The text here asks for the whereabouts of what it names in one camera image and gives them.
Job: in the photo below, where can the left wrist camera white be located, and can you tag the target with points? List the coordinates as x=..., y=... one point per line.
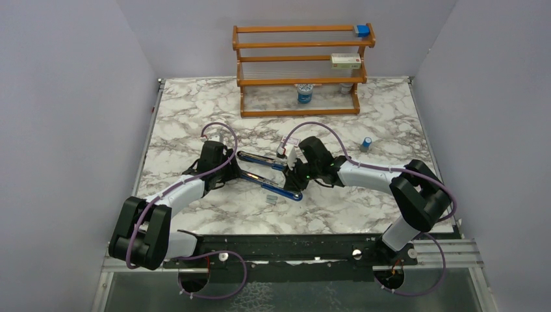
x=217, y=138

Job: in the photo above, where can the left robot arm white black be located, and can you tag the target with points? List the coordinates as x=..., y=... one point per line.
x=142, y=236

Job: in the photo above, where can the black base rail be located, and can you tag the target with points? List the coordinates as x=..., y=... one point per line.
x=302, y=258

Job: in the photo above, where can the orange wooden shelf rack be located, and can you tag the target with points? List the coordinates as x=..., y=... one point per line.
x=273, y=60

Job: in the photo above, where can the white green carton box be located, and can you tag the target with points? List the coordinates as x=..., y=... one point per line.
x=345, y=61

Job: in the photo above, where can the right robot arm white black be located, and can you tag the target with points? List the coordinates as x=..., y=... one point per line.
x=415, y=188

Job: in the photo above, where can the small blue capped cylinder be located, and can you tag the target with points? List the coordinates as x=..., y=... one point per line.
x=365, y=145

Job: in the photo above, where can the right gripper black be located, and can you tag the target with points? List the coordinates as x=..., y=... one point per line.
x=292, y=182

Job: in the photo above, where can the blue box on top shelf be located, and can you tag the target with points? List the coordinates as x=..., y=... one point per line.
x=361, y=31

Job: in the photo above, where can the white small jar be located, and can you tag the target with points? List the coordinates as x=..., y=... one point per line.
x=345, y=88

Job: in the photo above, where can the blue white cup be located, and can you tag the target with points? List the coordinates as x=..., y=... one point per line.
x=305, y=93

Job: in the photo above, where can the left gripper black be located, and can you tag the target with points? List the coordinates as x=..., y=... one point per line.
x=233, y=169

